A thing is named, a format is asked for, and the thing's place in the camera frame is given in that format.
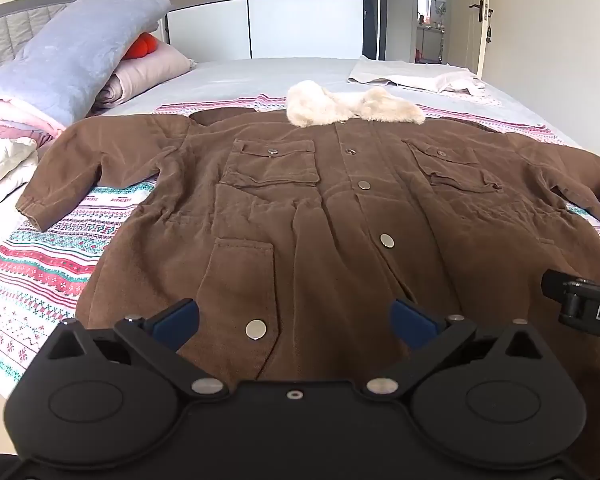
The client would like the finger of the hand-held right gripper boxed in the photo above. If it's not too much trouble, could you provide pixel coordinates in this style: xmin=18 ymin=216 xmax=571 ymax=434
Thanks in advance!
xmin=540 ymin=269 xmax=589 ymax=329

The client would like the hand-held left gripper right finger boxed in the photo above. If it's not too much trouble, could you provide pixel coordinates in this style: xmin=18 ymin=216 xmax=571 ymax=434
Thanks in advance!
xmin=364 ymin=299 xmax=546 ymax=401

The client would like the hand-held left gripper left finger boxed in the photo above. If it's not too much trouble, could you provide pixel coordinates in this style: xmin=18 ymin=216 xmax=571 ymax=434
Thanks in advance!
xmin=45 ymin=298 xmax=229 ymax=402

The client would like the brown jacket with fur collar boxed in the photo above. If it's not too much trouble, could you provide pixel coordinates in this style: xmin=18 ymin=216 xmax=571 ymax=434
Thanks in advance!
xmin=15 ymin=80 xmax=600 ymax=441

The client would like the patterned red green blanket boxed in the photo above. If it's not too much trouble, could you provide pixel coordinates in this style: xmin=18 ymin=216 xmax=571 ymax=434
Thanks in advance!
xmin=0 ymin=92 xmax=600 ymax=411

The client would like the white quilt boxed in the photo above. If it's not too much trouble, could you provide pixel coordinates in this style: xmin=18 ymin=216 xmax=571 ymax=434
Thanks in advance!
xmin=0 ymin=125 xmax=42 ymax=221

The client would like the folded white cloth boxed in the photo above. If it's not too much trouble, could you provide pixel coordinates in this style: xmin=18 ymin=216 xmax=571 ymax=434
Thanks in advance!
xmin=347 ymin=55 xmax=487 ymax=97

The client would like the beige pillow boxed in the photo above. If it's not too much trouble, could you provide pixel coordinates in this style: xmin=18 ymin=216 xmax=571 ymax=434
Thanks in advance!
xmin=92 ymin=40 xmax=197 ymax=109

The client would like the beige door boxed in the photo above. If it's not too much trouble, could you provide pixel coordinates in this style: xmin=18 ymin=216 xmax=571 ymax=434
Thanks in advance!
xmin=466 ymin=0 xmax=497 ymax=82

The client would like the bed with grey sheet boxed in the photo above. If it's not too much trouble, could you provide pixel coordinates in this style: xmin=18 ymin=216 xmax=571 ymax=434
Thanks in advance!
xmin=0 ymin=56 xmax=600 ymax=411

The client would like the folded pink blanket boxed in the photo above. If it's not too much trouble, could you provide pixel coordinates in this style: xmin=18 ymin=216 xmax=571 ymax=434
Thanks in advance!
xmin=0 ymin=97 xmax=67 ymax=147

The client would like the orange plush toy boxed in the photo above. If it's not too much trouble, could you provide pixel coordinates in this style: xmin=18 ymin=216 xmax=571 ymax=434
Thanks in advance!
xmin=122 ymin=32 xmax=159 ymax=61

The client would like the folded light blue blanket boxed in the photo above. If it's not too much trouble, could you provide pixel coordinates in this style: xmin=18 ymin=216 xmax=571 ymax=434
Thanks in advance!
xmin=0 ymin=0 xmax=173 ymax=128

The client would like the white and grey wardrobe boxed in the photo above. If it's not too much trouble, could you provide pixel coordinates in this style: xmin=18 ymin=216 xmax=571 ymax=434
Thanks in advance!
xmin=162 ymin=0 xmax=382 ymax=62

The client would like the grey quilted headboard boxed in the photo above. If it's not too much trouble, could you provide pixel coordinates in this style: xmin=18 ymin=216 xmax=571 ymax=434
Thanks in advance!
xmin=0 ymin=0 xmax=88 ymax=81

